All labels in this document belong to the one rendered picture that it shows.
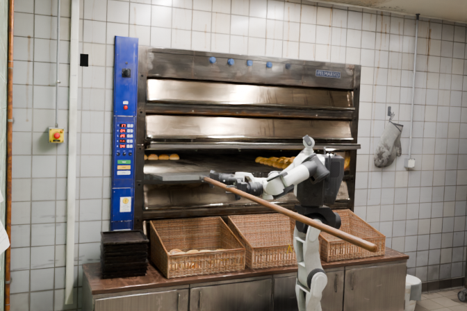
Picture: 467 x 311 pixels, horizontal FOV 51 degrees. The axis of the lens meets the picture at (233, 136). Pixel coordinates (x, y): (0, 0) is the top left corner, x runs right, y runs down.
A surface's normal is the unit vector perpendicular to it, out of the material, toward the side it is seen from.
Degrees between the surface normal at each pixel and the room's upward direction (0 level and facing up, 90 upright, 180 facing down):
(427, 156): 90
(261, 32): 90
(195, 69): 91
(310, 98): 70
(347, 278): 90
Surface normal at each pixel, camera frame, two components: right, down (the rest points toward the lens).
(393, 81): 0.40, 0.07
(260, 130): 0.39, -0.28
